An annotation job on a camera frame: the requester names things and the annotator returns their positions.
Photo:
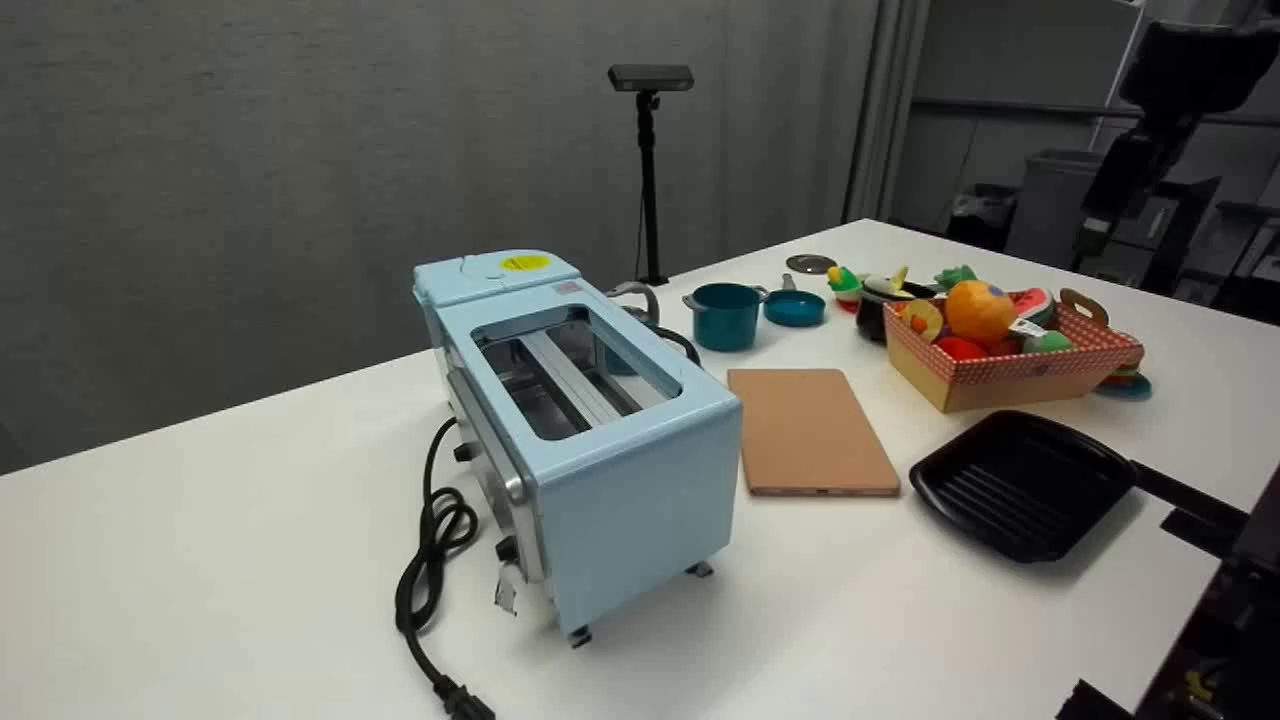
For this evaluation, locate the black toy pan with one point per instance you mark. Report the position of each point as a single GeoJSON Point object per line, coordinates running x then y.
{"type": "Point", "coordinates": [871, 320]}

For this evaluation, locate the small green toy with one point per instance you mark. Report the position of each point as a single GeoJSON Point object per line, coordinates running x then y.
{"type": "Point", "coordinates": [953, 278]}

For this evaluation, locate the teal toy plate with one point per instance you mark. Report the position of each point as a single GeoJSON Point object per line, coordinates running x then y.
{"type": "Point", "coordinates": [1130, 384]}

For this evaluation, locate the red checkered cardboard box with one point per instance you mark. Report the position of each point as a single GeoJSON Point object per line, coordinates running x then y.
{"type": "Point", "coordinates": [1024, 382]}

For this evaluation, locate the watermelon slice plush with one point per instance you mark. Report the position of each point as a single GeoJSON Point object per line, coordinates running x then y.
{"type": "Point", "coordinates": [1029, 307]}

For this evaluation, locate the green plush toy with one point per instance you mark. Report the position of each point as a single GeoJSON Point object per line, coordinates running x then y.
{"type": "Point", "coordinates": [1051, 343]}

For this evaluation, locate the grey bin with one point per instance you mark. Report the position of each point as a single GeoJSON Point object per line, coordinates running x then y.
{"type": "Point", "coordinates": [1054, 207]}

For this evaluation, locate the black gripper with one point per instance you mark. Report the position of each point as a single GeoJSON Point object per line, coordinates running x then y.
{"type": "Point", "coordinates": [1163, 146]}

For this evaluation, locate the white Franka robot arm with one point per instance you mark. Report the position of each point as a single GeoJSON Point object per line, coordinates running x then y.
{"type": "Point", "coordinates": [1200, 66]}

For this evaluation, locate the teal toy lid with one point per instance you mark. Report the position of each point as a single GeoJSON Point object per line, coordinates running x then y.
{"type": "Point", "coordinates": [795, 310]}

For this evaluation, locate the orange plush toy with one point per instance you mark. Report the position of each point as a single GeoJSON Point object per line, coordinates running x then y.
{"type": "Point", "coordinates": [982, 310]}

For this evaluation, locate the black camera on stand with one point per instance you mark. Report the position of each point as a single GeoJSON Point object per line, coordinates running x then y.
{"type": "Point", "coordinates": [649, 79]}

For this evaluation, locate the brown cutting board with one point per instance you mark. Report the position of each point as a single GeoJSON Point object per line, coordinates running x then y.
{"type": "Point", "coordinates": [804, 434]}

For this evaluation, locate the black ridged grill tray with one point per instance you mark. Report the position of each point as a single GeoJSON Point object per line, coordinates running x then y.
{"type": "Point", "coordinates": [1021, 485]}

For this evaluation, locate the red tomato plush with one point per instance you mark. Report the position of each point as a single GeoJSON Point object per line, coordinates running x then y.
{"type": "Point", "coordinates": [962, 349]}

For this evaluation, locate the green and yellow toy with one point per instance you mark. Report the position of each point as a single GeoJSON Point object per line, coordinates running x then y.
{"type": "Point", "coordinates": [847, 280]}

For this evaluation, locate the teal toy pot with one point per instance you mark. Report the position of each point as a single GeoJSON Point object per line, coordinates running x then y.
{"type": "Point", "coordinates": [726, 320]}

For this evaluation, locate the light blue toaster oven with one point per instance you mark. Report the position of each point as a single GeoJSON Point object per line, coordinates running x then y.
{"type": "Point", "coordinates": [643, 492]}

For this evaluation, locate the yellow rimmed slice plush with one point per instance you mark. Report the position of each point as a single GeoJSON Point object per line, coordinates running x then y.
{"type": "Point", "coordinates": [920, 320]}

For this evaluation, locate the silver table grommet disc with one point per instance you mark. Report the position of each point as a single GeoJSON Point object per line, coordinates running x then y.
{"type": "Point", "coordinates": [809, 263]}

